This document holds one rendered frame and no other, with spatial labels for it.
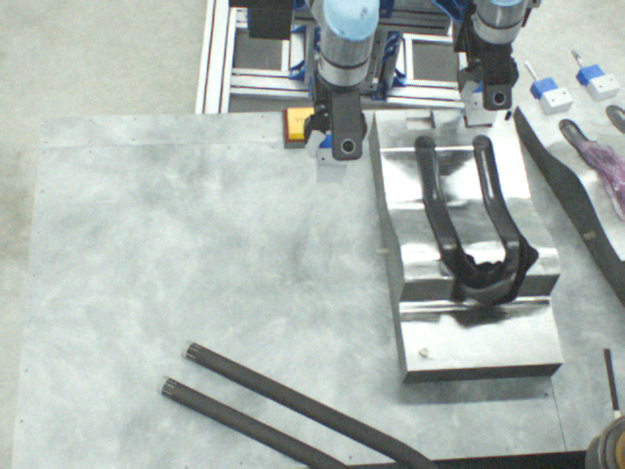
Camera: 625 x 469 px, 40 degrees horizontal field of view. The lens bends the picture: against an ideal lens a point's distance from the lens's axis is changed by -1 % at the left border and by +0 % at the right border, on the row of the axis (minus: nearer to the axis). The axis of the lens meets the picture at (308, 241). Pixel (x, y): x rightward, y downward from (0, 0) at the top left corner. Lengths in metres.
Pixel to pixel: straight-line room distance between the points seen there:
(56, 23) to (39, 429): 1.81
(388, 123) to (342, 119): 0.29
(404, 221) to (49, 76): 1.64
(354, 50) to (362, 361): 0.53
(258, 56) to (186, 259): 1.16
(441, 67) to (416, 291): 1.31
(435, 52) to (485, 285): 1.31
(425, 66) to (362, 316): 1.27
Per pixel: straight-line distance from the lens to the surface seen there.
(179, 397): 1.41
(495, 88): 1.47
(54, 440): 1.45
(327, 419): 1.34
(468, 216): 1.52
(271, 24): 1.91
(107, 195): 1.62
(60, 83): 2.85
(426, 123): 1.66
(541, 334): 1.50
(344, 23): 1.22
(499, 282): 1.50
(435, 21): 2.04
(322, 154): 1.47
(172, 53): 2.89
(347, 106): 1.34
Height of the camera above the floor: 2.16
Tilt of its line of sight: 60 degrees down
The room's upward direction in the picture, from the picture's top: 8 degrees clockwise
